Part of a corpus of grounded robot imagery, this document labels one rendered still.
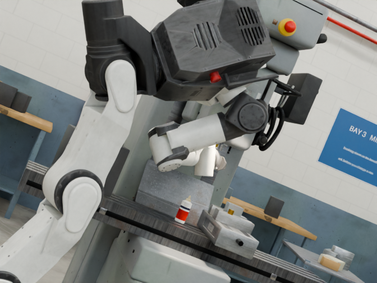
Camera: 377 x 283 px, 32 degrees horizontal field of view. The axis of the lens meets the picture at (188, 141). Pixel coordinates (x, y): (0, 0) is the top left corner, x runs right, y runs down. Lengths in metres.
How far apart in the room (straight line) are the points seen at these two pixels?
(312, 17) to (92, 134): 0.93
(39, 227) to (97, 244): 1.00
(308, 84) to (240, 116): 0.92
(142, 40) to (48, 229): 0.59
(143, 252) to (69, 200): 0.50
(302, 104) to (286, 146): 4.29
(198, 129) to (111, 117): 0.29
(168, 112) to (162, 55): 0.95
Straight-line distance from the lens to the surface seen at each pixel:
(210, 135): 1.94
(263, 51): 1.87
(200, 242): 2.39
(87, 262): 2.86
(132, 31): 1.81
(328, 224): 7.36
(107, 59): 1.80
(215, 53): 1.82
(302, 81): 2.78
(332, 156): 7.26
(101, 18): 1.79
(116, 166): 2.37
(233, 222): 2.44
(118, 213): 2.32
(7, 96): 6.06
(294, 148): 7.08
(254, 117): 1.90
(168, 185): 2.78
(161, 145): 1.98
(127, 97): 1.80
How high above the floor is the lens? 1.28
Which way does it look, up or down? level
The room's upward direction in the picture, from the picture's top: 23 degrees clockwise
